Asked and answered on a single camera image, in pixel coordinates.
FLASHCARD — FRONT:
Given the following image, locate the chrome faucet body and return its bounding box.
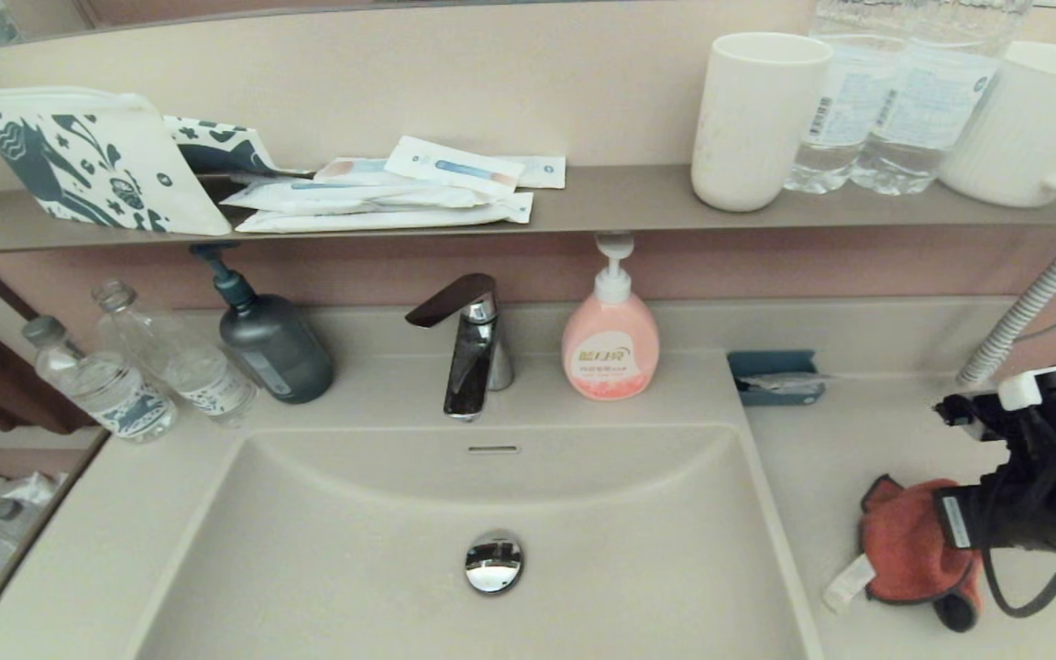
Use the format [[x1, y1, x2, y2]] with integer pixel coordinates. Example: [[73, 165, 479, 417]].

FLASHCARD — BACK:
[[443, 293, 515, 423]]

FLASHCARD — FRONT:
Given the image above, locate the wall mirror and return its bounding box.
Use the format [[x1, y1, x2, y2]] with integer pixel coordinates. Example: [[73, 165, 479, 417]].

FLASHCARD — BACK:
[[0, 0, 1056, 58]]

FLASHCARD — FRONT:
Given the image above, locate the chrome drain stopper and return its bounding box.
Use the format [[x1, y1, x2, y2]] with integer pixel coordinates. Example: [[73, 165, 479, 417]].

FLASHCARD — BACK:
[[464, 530, 525, 596]]

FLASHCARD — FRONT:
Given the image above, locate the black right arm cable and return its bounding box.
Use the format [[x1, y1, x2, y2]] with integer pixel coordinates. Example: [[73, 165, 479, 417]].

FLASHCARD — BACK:
[[981, 412, 1056, 618]]

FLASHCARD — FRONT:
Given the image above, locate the large white blue patterned pouch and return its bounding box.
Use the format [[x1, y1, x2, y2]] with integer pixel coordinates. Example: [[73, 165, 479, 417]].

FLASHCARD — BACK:
[[0, 87, 234, 237]]

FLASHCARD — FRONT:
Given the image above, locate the beige sink basin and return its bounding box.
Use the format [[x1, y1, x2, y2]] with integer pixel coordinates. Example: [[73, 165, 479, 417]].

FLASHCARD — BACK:
[[129, 422, 827, 660]]

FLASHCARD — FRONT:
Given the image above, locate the pink hand soap pump bottle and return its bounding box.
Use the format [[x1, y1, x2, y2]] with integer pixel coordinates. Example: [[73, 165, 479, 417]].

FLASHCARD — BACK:
[[561, 233, 661, 402]]

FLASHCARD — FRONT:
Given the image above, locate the clear uncapped water bottle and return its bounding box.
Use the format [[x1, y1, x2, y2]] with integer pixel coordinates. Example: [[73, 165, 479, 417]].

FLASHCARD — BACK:
[[92, 280, 258, 429]]

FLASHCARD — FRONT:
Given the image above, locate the clear water bottle white label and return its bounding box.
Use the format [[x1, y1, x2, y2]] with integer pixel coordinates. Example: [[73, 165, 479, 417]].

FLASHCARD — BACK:
[[852, 0, 1035, 197], [784, 0, 908, 194]]

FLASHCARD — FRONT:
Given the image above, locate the small white blue patterned pouch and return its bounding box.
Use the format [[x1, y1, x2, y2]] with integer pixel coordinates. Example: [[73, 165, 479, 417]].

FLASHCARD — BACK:
[[164, 116, 313, 180]]

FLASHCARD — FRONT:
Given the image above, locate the blue soap tray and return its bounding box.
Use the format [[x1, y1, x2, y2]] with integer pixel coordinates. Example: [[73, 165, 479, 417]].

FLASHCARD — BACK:
[[727, 350, 827, 407]]

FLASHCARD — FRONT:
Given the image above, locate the orange cleaning cloth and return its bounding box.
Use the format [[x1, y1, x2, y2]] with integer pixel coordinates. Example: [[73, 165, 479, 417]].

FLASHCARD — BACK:
[[823, 474, 987, 633]]

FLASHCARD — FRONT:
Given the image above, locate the grey wall shelf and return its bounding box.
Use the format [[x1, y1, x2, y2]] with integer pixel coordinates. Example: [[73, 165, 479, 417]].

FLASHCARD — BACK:
[[0, 163, 1056, 258]]

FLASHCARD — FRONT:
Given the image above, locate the silver foil sachet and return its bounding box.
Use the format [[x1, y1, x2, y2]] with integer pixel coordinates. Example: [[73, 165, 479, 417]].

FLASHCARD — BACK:
[[739, 373, 838, 397]]

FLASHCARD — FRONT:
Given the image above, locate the white corrugated hose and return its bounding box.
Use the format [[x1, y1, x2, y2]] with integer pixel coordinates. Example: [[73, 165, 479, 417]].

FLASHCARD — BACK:
[[956, 229, 1056, 390]]

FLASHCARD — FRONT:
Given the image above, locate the white sachet orange print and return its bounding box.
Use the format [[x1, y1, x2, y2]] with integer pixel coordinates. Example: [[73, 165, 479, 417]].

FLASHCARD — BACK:
[[314, 158, 399, 187]]

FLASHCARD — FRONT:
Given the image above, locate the white ribbed mug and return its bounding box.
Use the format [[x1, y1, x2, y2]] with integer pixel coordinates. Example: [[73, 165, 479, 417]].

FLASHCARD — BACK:
[[939, 41, 1056, 208]]

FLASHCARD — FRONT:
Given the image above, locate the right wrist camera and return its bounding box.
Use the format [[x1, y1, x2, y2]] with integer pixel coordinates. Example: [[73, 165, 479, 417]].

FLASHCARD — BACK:
[[934, 370, 1044, 443]]

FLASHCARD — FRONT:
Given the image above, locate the small white sachet blue logo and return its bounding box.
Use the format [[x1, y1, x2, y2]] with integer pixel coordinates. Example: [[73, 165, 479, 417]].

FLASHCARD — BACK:
[[496, 156, 567, 191]]

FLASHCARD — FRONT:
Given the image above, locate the dark grey pump bottle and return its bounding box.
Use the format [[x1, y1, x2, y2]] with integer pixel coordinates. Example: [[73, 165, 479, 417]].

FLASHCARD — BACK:
[[191, 242, 336, 405]]

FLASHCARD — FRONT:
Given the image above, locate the white toothbrush print sachet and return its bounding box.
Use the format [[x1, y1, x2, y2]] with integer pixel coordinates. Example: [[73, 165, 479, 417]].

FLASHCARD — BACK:
[[384, 136, 526, 201]]

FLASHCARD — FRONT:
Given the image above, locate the long white sachet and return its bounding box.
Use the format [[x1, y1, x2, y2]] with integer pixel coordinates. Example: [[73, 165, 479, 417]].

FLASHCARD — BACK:
[[221, 178, 492, 215], [236, 192, 535, 234]]

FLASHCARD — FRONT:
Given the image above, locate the capped water bottle deer label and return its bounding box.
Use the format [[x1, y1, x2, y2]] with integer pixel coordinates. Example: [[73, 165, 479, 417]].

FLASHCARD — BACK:
[[22, 316, 178, 445]]

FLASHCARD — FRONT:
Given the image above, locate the white plastic tumbler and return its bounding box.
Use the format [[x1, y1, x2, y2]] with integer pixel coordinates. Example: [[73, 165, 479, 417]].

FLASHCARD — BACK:
[[691, 33, 834, 214]]

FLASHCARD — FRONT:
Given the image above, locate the chrome faucet lever handle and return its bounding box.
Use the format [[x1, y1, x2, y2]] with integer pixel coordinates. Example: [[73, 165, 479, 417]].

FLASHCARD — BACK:
[[405, 273, 499, 329]]

